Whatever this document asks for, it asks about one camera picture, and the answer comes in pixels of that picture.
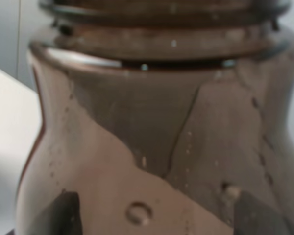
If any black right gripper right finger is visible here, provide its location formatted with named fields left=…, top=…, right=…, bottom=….
left=233, top=192, right=292, bottom=235

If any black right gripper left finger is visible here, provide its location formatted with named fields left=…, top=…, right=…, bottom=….
left=48, top=191, right=83, bottom=235

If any brown transparent plastic bottle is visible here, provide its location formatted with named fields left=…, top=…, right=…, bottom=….
left=14, top=0, right=294, bottom=235

